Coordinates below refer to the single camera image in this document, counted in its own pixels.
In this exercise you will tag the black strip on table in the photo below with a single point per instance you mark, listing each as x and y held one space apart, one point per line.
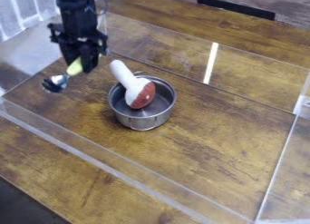
240 9

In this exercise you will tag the clear acrylic triangular bracket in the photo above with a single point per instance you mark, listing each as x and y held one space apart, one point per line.
102 7

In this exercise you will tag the clear acrylic enclosure wall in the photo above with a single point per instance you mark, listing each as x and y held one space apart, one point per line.
165 189

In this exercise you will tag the plush mushroom toy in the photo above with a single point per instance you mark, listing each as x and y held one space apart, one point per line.
139 88

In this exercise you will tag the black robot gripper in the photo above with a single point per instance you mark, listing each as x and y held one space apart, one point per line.
77 35

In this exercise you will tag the small steel pot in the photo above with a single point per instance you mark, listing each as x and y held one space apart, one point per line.
151 116

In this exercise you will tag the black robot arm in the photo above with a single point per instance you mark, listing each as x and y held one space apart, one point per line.
77 35

